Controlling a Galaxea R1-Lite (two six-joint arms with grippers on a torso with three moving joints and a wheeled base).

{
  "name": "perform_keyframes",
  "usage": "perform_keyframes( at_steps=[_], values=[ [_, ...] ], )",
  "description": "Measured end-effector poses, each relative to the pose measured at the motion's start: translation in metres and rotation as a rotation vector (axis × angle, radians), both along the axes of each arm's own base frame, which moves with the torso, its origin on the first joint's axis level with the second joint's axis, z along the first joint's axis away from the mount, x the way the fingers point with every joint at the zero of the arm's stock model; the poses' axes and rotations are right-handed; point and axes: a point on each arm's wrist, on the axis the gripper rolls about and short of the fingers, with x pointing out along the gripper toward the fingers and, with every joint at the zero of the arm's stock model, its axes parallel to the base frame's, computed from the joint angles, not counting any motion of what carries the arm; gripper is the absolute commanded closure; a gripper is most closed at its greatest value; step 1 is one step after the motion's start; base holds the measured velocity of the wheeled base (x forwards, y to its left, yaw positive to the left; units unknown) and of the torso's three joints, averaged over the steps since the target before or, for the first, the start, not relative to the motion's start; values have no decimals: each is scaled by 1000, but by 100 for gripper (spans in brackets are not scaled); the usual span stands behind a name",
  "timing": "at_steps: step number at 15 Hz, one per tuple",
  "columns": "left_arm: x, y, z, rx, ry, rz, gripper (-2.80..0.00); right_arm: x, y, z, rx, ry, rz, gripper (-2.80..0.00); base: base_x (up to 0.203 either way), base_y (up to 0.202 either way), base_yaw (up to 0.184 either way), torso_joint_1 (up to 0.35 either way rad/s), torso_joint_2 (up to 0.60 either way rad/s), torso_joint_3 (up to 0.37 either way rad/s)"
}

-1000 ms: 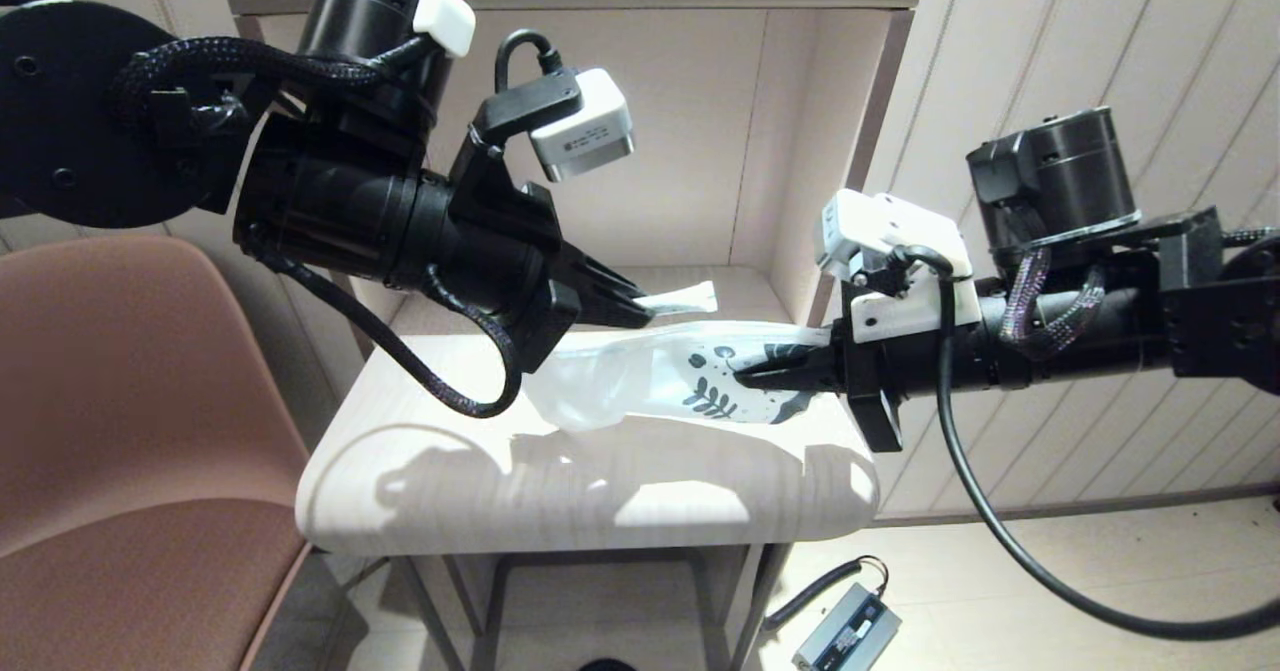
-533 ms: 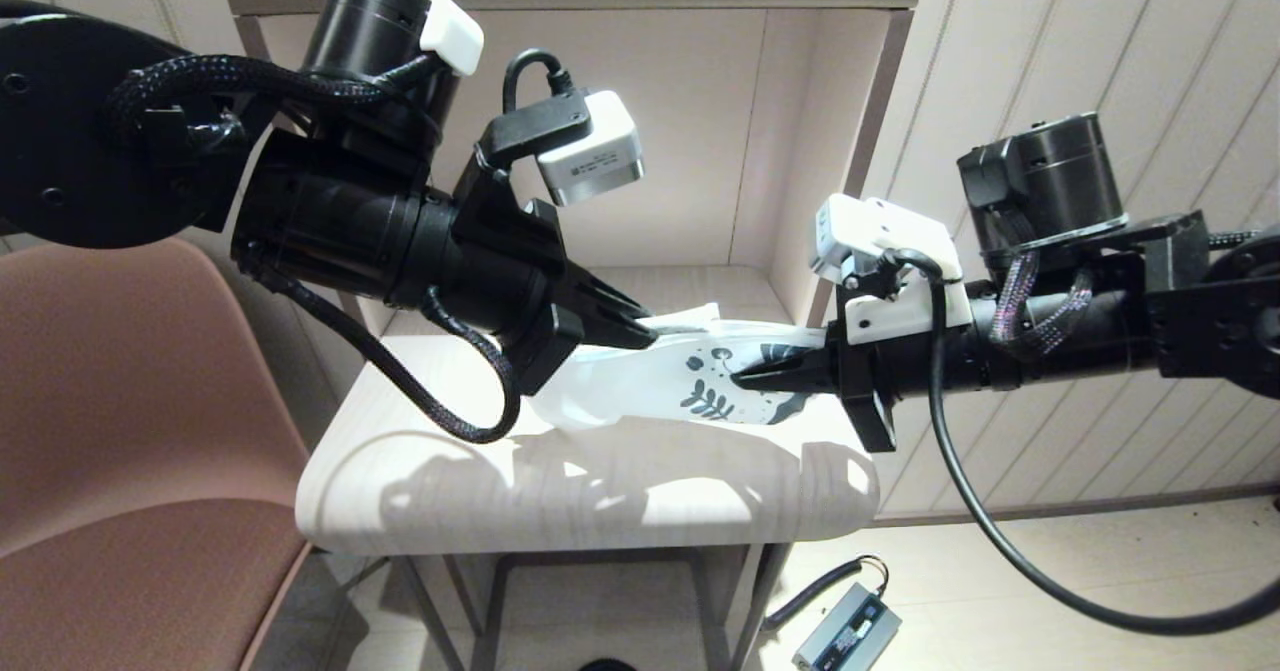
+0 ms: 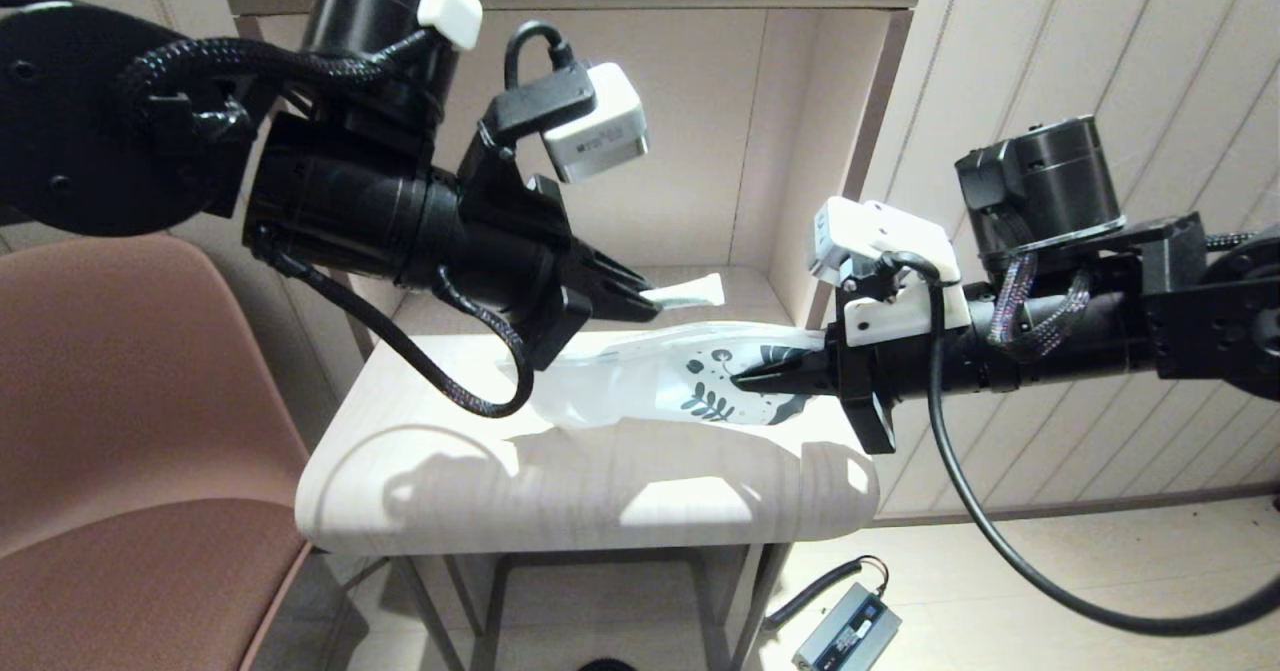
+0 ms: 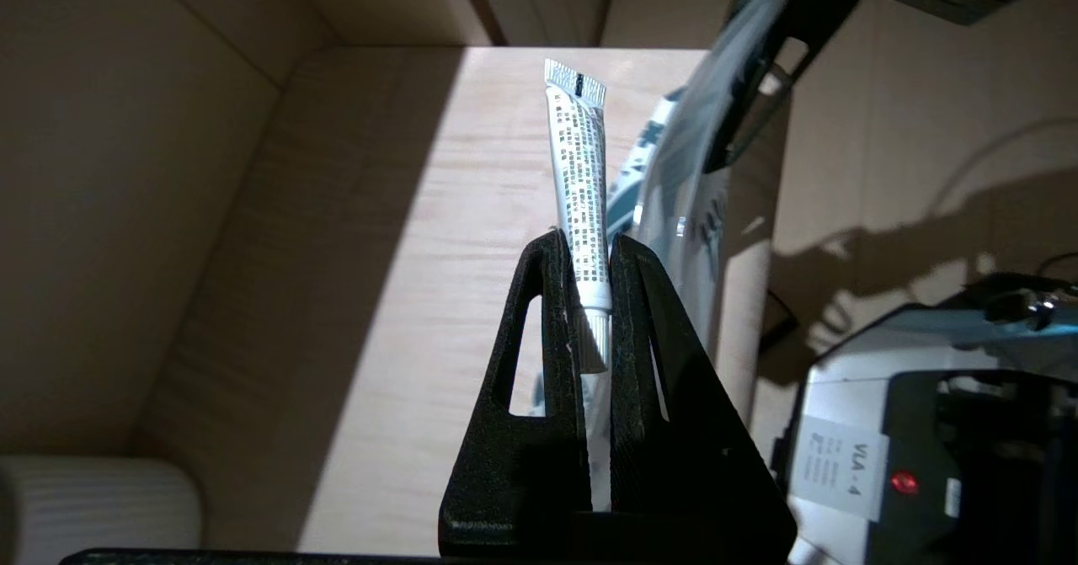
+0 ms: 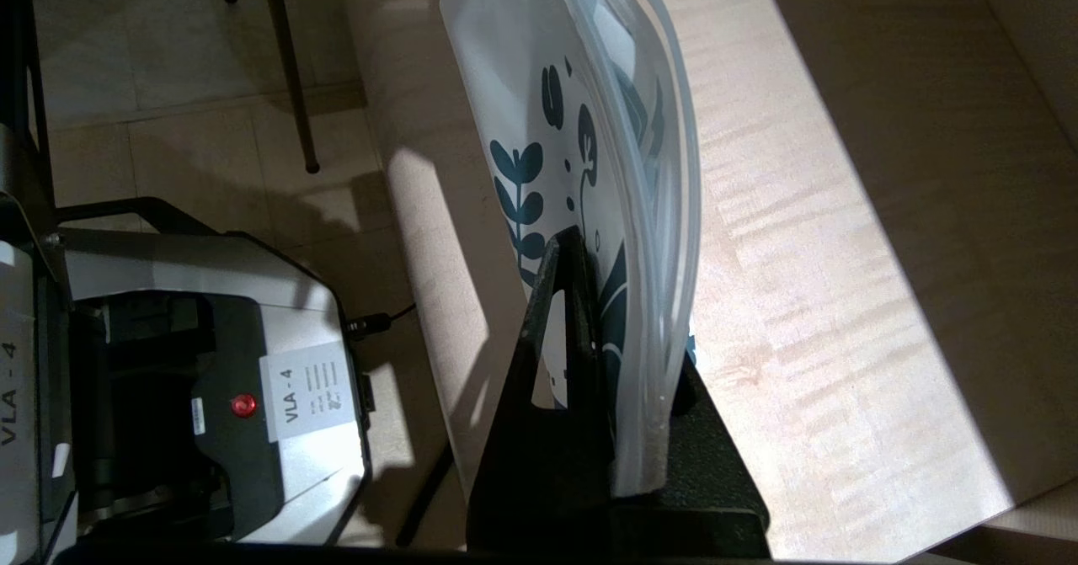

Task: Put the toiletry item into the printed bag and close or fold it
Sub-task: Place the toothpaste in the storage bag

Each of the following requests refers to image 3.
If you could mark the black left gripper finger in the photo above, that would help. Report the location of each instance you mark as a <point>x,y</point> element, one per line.
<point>625,308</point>
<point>610,276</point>

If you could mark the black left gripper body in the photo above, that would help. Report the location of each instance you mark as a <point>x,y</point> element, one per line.
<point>565,301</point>

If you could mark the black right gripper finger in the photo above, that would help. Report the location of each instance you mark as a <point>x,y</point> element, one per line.
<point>800,371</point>

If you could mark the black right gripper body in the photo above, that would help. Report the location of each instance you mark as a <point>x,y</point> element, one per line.
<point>865,391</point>

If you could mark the small white toothpaste tube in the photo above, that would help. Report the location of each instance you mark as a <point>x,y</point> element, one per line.
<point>695,293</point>

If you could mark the white floral zip pouch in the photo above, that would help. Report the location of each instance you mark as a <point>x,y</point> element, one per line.
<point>620,381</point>

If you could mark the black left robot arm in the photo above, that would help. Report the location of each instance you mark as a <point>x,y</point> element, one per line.
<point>340,201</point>

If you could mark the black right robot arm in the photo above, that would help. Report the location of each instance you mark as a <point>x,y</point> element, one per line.
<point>1180,321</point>

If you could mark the beige wooden desk with hutch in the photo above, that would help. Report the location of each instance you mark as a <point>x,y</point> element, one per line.
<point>620,491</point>

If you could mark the grey power adapter box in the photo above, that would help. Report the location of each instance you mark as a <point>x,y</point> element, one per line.
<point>845,636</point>

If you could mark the brown skirting board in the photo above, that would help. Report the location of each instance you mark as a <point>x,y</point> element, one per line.
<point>1150,501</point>

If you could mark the black round robot part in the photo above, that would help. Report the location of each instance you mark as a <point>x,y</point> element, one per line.
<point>606,666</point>

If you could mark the pink-brown upholstered chair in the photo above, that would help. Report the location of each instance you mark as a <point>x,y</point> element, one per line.
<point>130,431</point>

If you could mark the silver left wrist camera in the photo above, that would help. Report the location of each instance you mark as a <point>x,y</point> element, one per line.
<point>600,136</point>

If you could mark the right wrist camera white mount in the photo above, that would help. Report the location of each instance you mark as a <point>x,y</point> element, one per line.
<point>880,241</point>

